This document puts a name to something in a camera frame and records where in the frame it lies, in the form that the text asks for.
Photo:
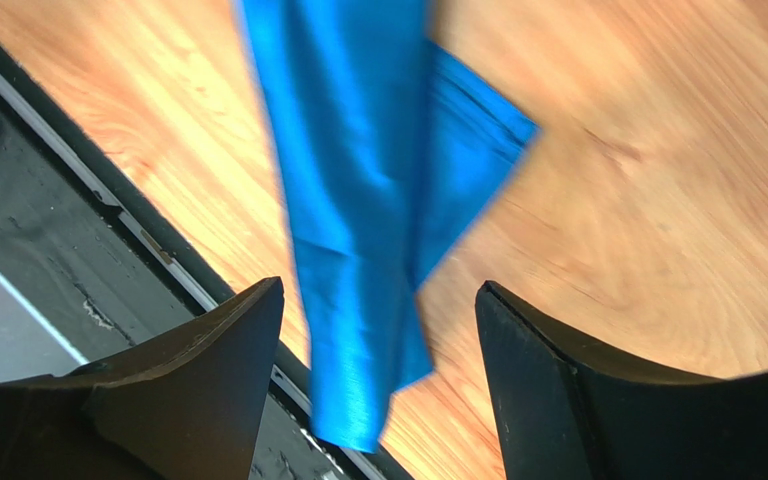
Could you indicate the blue cloth napkin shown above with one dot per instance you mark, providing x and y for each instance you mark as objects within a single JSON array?
[{"x": 388, "y": 149}]

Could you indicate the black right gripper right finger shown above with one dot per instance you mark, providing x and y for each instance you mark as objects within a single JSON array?
[{"x": 570, "y": 406}]

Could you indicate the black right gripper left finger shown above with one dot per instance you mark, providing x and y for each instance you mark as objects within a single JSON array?
[{"x": 186, "y": 404}]

